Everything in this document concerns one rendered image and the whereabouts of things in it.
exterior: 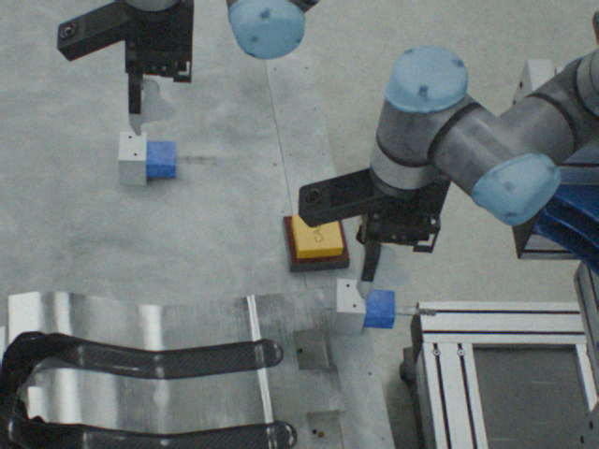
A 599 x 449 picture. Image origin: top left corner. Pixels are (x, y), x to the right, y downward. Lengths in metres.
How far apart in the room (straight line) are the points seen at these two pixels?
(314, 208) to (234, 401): 0.24
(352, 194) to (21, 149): 0.57
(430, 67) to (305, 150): 0.57
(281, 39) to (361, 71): 1.68
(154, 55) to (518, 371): 1.07
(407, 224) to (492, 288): 1.29
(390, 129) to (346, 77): 1.71
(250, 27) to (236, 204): 0.46
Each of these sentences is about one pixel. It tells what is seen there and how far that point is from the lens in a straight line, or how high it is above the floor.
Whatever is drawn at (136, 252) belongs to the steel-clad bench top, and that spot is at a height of 0.80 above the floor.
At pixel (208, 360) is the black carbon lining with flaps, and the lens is 1.46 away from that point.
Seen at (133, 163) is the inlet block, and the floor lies 0.85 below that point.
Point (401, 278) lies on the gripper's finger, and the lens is 1.44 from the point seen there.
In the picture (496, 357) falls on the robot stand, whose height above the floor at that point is 0.21.
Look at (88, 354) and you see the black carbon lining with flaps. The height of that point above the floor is 0.92.
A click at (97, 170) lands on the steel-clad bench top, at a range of 1.73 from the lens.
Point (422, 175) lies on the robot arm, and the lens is 1.29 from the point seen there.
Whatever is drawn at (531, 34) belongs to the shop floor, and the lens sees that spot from 3.16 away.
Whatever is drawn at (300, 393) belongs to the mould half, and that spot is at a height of 0.89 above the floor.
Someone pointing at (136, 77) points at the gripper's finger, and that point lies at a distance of 1.52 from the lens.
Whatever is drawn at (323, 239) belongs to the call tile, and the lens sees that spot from 1.62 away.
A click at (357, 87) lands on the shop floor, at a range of 2.94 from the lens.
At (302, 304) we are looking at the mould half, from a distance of 1.50.
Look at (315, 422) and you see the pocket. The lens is 1.45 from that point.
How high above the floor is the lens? 2.15
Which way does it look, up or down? 55 degrees down
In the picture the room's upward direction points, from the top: 8 degrees clockwise
